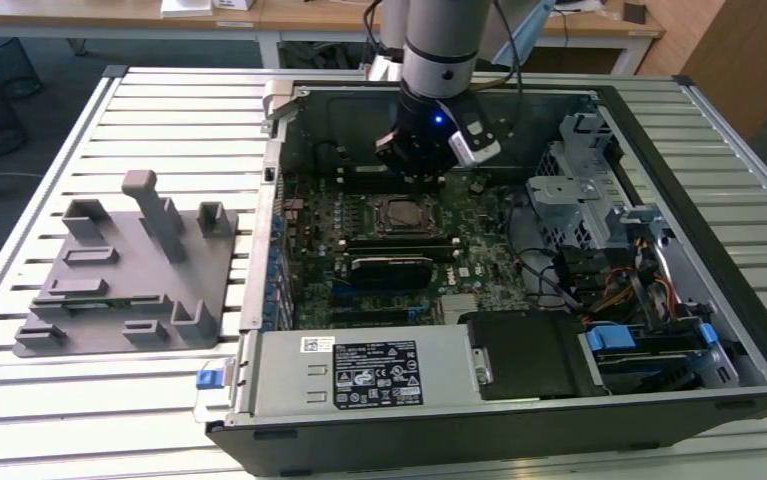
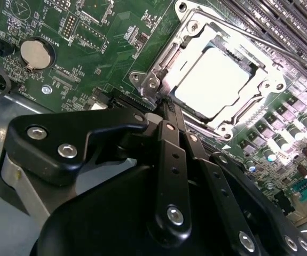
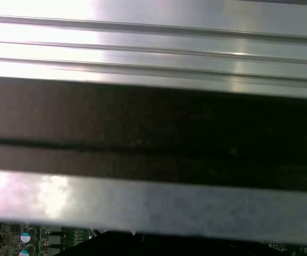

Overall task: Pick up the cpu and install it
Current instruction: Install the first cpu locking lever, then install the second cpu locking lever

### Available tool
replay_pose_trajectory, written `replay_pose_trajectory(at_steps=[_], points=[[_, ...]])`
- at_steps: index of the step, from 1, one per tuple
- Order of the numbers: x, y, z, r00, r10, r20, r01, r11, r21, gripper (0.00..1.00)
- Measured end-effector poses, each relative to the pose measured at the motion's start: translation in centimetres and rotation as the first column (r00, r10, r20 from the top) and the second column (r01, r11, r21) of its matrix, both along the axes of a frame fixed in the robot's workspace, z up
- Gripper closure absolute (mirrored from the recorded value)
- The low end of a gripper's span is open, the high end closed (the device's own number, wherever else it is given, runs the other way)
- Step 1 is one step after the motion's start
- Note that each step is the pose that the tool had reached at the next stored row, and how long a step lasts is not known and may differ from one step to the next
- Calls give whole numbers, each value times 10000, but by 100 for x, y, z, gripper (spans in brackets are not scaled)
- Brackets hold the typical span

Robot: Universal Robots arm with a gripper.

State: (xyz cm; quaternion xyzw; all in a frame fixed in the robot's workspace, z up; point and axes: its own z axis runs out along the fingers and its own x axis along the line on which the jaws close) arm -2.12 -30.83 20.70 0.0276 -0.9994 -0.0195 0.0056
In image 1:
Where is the flat red wire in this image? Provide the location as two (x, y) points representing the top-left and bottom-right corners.
(609, 267), (685, 314)

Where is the grey parts rack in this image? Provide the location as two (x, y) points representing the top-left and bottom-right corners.
(12, 169), (242, 359)

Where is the green motherboard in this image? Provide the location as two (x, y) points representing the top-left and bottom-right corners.
(279, 167), (562, 331)

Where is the black graphics card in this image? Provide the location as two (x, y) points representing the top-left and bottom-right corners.
(347, 255), (437, 292)

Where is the CPU socket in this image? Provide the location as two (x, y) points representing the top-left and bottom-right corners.
(370, 193), (443, 237)

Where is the black expansion slot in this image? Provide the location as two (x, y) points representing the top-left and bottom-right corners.
(327, 308), (409, 325)

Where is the silver metal support bar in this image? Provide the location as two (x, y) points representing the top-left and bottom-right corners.
(620, 207), (716, 334)

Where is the black plastic shroud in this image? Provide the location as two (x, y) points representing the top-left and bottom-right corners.
(465, 309), (610, 402)

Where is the green RAM stick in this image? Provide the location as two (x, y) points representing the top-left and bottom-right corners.
(62, 297), (163, 309)

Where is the silver metal drive cage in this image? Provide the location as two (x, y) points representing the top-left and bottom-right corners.
(526, 112), (633, 251)

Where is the blue case latch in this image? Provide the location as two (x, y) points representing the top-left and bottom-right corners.
(194, 367), (226, 395)

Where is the silver chipset heatsink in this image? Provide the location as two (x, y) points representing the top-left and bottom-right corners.
(439, 293), (484, 320)

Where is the silver CPU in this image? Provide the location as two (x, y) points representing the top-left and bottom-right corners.
(387, 199), (427, 228)

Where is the black PC case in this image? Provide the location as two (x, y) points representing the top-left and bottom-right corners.
(193, 74), (767, 479)

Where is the brown wooden cabinet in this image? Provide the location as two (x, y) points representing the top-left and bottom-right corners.
(636, 0), (767, 144)

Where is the yellow wire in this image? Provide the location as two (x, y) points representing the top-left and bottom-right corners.
(586, 279), (676, 314)

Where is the plain white box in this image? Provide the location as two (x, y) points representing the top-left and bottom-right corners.
(159, 0), (217, 19)

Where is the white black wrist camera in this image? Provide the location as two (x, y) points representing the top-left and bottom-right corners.
(448, 112), (505, 167)

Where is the black camera cable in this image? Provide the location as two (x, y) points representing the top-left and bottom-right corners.
(486, 0), (529, 141)

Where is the silver power supply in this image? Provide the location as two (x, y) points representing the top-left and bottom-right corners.
(230, 327), (476, 420)

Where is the light wood desk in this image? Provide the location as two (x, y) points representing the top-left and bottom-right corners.
(0, 0), (285, 69)
(259, 0), (666, 76)

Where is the hard disk in blue carrier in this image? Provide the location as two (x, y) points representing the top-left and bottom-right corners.
(580, 322), (742, 397)

